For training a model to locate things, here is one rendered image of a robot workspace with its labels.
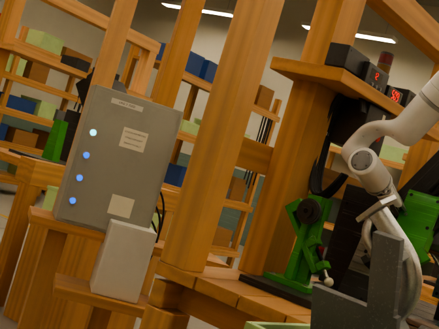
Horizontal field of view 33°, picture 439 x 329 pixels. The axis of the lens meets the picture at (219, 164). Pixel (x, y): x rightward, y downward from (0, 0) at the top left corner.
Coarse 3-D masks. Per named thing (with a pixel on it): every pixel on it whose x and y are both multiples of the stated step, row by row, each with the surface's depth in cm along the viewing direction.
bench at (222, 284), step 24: (168, 264) 199; (168, 288) 199; (192, 288) 193; (216, 288) 189; (240, 288) 195; (144, 312) 200; (168, 312) 198; (192, 312) 201; (216, 312) 197; (240, 312) 193; (264, 312) 179; (288, 312) 180
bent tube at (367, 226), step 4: (404, 208) 229; (368, 220) 232; (364, 224) 232; (368, 224) 231; (372, 224) 232; (364, 228) 231; (368, 228) 231; (364, 232) 231; (368, 232) 230; (364, 236) 230; (368, 236) 230; (364, 240) 230; (368, 240) 229; (364, 244) 230; (368, 244) 228; (368, 248) 228; (368, 252) 228
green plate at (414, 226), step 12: (408, 192) 233; (420, 192) 231; (408, 204) 231; (420, 204) 230; (432, 204) 228; (408, 216) 230; (420, 216) 228; (432, 216) 226; (408, 228) 228; (420, 228) 226; (432, 228) 225; (420, 240) 225; (432, 240) 231
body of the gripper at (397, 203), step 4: (392, 184) 224; (392, 188) 219; (388, 192) 217; (392, 192) 217; (396, 192) 223; (380, 196) 217; (384, 196) 217; (396, 196) 219; (396, 200) 219; (400, 200) 224; (396, 204) 221; (400, 204) 222
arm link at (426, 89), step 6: (438, 72) 197; (432, 78) 198; (438, 78) 196; (426, 84) 200; (432, 84) 197; (438, 84) 196; (426, 90) 198; (432, 90) 197; (438, 90) 196; (426, 96) 198; (432, 96) 197; (438, 96) 196; (432, 102) 197; (438, 102) 197
